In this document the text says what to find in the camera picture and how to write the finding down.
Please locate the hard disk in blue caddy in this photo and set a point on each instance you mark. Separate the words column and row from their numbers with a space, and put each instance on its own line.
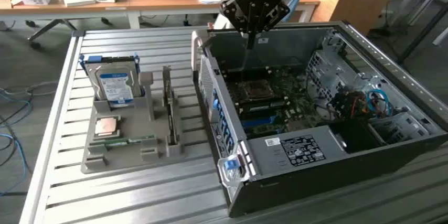
column 113, row 85

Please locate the CPU chip with metal lid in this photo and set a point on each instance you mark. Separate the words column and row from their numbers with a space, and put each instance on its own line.
column 105, row 126

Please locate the grey parts rack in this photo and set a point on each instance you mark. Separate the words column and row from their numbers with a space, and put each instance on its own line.
column 140, row 127

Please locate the black open PC case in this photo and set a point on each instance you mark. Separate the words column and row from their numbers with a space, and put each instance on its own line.
column 315, row 182

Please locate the grey chipset heatsink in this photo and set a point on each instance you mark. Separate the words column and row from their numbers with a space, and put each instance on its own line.
column 299, row 126

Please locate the metal CPU socket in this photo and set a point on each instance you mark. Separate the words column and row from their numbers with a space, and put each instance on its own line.
column 259, row 89

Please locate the grey power supply unit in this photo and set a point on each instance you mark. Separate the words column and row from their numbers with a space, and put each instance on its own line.
column 269, row 155

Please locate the silver disk bay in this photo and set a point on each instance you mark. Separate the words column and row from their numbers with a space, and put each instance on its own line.
column 403, row 127

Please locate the graphics card with metal bracket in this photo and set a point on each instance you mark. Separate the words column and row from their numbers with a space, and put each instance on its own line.
column 171, row 119

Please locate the blue case latch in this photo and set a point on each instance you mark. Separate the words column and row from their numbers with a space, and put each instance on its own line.
column 231, row 163

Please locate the green motherboard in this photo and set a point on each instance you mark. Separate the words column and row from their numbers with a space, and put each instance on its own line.
column 297, row 95

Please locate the installed green RAM stick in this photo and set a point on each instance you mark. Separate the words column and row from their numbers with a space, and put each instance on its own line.
column 263, row 107

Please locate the blue expansion slot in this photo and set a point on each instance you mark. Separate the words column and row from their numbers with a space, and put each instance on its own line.
column 259, row 121

